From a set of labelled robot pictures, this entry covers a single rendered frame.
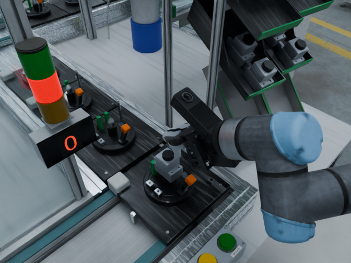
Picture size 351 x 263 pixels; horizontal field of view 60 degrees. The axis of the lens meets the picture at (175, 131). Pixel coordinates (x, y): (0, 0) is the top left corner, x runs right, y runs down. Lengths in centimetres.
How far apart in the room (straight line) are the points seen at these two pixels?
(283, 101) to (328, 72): 238
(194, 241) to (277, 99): 53
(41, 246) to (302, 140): 65
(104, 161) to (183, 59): 82
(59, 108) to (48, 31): 122
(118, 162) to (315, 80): 259
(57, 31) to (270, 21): 130
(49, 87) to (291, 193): 43
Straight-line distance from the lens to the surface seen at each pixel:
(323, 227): 100
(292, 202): 48
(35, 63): 56
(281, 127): 45
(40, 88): 58
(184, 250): 77
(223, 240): 77
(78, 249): 85
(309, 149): 46
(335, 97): 309
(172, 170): 77
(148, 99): 131
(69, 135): 66
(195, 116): 56
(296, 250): 94
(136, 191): 85
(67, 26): 184
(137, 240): 83
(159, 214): 80
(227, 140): 51
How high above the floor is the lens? 165
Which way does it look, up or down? 44 degrees down
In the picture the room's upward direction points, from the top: straight up
